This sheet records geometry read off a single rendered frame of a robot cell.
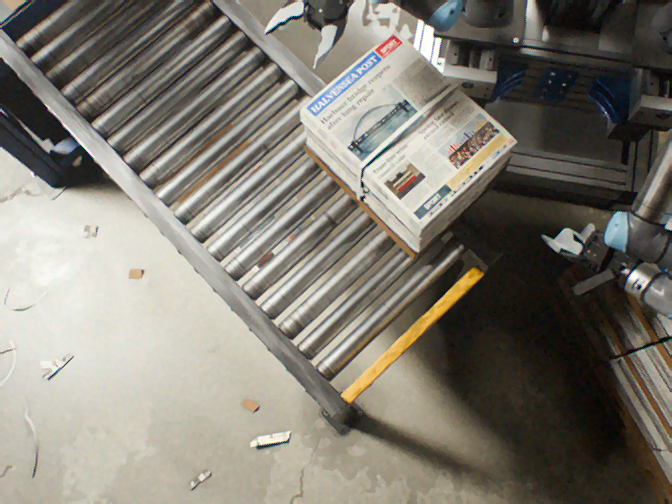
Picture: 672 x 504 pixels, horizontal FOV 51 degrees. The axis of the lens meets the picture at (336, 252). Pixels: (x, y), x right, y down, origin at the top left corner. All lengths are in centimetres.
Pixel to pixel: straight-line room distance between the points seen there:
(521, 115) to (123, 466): 177
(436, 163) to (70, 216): 162
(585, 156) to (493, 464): 106
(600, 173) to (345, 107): 115
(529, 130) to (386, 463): 120
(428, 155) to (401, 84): 17
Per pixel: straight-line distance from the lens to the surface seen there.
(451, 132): 152
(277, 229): 168
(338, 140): 149
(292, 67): 185
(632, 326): 200
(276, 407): 242
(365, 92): 154
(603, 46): 204
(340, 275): 164
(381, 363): 158
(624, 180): 246
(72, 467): 259
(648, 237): 152
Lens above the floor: 240
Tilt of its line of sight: 75 degrees down
